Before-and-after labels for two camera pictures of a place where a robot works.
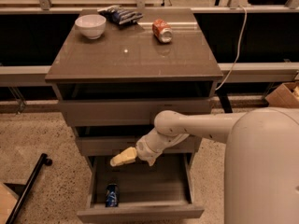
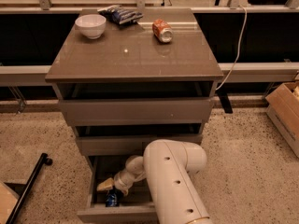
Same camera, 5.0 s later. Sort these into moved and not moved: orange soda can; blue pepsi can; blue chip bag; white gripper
Moved: white gripper
Not moved: blue chip bag; blue pepsi can; orange soda can
